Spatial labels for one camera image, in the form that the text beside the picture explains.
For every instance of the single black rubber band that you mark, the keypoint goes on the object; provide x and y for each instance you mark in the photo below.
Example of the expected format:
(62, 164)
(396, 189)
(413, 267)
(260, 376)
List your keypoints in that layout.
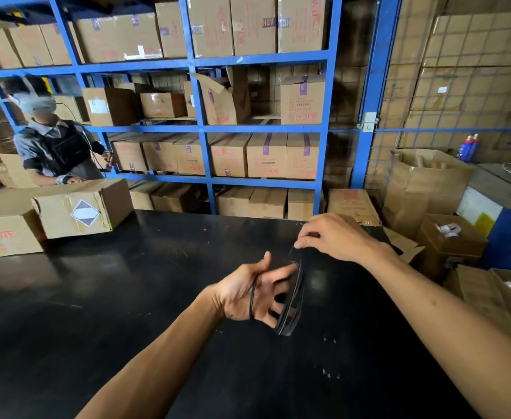
(252, 298)

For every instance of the cardboard box with purple tape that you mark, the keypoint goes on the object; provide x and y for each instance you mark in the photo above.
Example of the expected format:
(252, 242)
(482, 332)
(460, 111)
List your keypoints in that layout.
(302, 102)

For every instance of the blue spray can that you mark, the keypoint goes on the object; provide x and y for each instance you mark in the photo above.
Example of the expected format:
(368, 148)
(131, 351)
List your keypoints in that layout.
(464, 148)
(473, 149)

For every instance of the person's right hand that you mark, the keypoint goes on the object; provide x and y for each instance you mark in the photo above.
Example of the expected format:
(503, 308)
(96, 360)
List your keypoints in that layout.
(338, 237)

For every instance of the open box with tape rolls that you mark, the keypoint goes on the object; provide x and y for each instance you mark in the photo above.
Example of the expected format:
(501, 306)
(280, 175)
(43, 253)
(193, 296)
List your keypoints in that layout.
(452, 248)

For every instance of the person's left thumb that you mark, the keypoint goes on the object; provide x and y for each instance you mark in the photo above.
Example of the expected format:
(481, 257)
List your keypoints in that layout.
(264, 266)

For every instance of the white tape rolls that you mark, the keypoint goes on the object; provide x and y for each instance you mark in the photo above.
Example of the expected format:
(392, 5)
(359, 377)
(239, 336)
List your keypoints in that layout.
(448, 230)

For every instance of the person's left forearm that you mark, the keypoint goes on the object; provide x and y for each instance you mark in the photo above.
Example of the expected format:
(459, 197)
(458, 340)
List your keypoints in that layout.
(159, 366)

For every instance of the small cardboard box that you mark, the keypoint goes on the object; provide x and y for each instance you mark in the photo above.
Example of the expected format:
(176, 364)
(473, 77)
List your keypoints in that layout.
(161, 104)

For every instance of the plain cardboard box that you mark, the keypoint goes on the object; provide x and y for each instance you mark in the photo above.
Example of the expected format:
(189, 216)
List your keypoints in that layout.
(13, 172)

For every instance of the person's left hand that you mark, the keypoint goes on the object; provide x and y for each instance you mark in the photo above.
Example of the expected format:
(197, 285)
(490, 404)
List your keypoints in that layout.
(238, 296)

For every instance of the cardboard box with diamond label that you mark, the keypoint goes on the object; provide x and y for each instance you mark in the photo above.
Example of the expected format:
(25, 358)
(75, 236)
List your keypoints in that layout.
(85, 209)

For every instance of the open cardboard box with flaps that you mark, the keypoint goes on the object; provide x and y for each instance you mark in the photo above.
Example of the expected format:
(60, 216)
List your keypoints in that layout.
(491, 301)

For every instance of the cardboard box with white label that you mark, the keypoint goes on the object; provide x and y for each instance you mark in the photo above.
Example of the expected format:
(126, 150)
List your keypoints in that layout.
(109, 106)

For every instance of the flat cardboard box red print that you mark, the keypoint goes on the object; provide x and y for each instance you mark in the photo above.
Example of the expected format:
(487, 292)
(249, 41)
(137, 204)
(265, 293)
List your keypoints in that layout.
(353, 207)

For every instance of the stack of large cardboard boxes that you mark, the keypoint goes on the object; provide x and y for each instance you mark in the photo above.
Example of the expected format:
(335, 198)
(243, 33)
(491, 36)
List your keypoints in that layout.
(478, 74)

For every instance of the cardboard box with red print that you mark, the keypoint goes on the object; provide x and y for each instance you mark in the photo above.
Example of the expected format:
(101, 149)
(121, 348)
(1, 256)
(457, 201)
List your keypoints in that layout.
(2, 231)

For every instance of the white latch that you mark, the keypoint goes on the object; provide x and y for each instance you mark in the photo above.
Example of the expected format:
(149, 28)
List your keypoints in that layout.
(367, 122)

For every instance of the blue metal shelf rack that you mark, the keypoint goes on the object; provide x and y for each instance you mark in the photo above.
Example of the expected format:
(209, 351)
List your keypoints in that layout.
(201, 126)

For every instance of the blue and white cabinet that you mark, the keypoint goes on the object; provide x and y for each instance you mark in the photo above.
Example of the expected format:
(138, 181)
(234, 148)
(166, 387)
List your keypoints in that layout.
(508, 231)

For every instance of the bundle of black rubber rings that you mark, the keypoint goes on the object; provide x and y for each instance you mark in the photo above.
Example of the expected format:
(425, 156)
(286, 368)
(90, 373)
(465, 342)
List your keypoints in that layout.
(291, 305)

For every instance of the blue steel post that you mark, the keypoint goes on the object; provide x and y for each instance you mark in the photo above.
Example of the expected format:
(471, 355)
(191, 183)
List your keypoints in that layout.
(375, 82)

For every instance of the row of cardboard boxes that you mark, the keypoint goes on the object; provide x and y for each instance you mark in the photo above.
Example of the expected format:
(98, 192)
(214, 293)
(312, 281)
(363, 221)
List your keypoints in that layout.
(238, 154)
(212, 26)

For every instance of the person's right thumb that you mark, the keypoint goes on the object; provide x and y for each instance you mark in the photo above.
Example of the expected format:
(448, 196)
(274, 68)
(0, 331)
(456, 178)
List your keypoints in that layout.
(307, 243)

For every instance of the open torn cardboard box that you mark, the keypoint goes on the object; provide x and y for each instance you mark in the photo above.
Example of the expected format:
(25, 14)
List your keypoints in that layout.
(225, 100)

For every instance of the person's right forearm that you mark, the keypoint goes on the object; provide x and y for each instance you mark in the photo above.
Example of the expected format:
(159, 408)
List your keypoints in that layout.
(447, 327)

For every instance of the large open cardboard box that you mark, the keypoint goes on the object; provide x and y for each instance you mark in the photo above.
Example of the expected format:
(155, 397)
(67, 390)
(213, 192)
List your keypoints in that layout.
(421, 187)

